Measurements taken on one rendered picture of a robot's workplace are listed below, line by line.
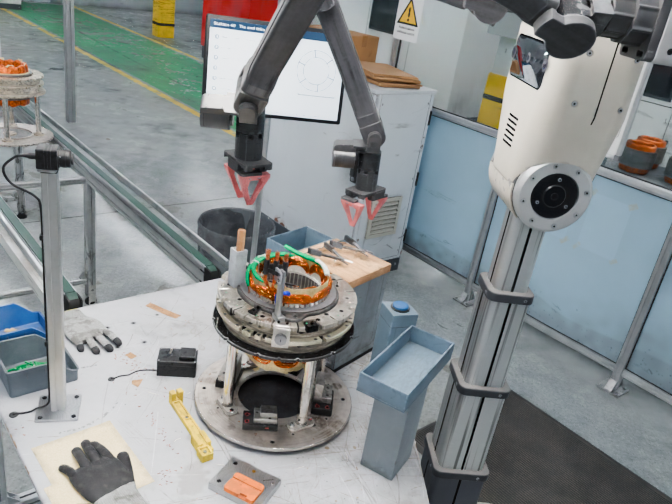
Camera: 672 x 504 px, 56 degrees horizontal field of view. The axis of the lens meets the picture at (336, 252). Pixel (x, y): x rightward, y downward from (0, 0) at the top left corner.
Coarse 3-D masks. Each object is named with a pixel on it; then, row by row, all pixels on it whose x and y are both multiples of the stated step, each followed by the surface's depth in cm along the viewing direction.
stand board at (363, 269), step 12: (336, 240) 183; (324, 252) 174; (348, 252) 177; (348, 264) 170; (360, 264) 171; (372, 264) 172; (384, 264) 173; (348, 276) 163; (360, 276) 164; (372, 276) 168
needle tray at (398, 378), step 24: (408, 336) 145; (432, 336) 143; (384, 360) 136; (408, 360) 139; (432, 360) 140; (360, 384) 126; (384, 384) 123; (408, 384) 131; (384, 408) 134; (408, 408) 131; (384, 432) 136; (408, 432) 138; (384, 456) 138; (408, 456) 146
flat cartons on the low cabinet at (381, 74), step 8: (368, 64) 381; (376, 64) 387; (384, 64) 393; (368, 72) 358; (376, 72) 356; (384, 72) 361; (392, 72) 367; (400, 72) 372; (368, 80) 364; (376, 80) 359; (384, 80) 356; (392, 80) 359; (400, 80) 358; (408, 80) 360; (416, 80) 363; (416, 88) 368
